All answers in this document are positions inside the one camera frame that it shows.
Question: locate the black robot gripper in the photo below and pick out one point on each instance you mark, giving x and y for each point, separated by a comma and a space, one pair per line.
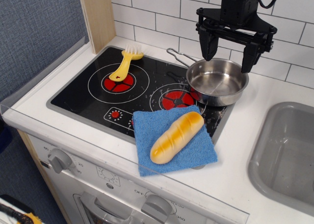
226, 21

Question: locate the toy bread loaf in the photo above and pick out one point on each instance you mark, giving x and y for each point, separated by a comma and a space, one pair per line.
176, 137

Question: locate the stainless steel pot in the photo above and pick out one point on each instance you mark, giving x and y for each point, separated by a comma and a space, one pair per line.
218, 82

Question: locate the yellow dish brush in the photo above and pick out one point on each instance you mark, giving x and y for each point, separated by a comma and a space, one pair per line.
130, 53

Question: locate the grey sink basin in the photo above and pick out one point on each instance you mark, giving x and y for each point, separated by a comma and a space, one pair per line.
282, 164

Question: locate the black toy stove top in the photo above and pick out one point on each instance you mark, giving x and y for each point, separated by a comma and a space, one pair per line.
92, 98

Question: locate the grey right oven knob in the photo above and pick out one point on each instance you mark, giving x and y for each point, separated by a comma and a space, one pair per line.
157, 208

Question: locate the grey oven knob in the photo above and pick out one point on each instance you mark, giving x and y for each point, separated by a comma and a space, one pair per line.
157, 208
59, 160

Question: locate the white toy oven front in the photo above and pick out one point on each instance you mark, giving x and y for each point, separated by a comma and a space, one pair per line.
93, 195

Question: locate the grey left oven knob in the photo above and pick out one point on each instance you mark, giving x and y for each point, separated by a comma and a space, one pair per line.
59, 160

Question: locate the yellow black object corner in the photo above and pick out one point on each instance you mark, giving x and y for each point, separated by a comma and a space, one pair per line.
20, 218

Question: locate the wooden side post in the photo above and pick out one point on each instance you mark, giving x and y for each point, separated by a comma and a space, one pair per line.
99, 20

